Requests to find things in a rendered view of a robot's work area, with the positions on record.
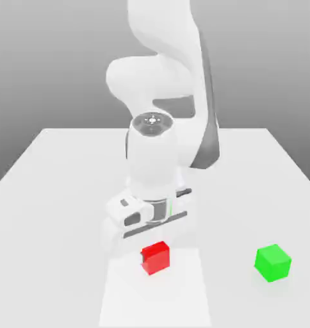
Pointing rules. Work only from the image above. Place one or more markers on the small red cube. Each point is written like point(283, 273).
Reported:
point(156, 258)

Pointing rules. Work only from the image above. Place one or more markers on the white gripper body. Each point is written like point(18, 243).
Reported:
point(155, 232)

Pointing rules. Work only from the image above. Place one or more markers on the small green cube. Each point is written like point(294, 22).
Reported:
point(272, 264)

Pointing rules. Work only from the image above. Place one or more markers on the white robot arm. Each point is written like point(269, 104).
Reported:
point(152, 159)

